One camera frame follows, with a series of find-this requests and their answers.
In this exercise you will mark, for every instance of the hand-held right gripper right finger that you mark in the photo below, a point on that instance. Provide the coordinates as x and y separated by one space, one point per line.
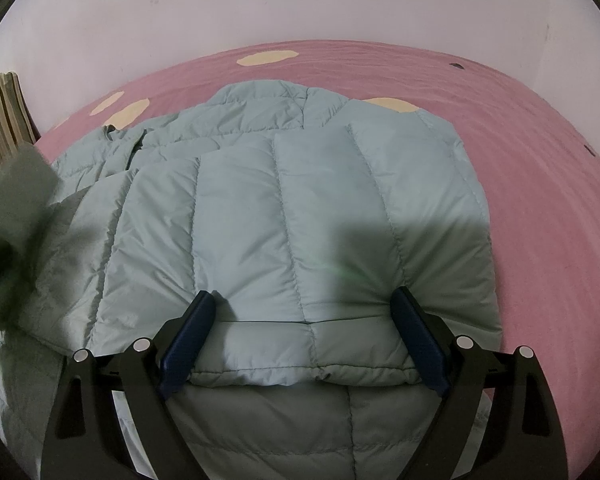
422 342

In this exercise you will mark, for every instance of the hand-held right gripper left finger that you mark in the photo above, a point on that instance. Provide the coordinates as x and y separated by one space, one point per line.
187 342

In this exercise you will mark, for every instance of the light blue puffer jacket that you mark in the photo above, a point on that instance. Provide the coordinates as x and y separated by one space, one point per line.
290 210

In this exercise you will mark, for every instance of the pink spotted bed sheet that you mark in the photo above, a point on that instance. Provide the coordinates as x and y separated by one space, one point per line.
540 200

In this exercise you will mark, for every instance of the striped cushion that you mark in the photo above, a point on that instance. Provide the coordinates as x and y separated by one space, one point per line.
2 115

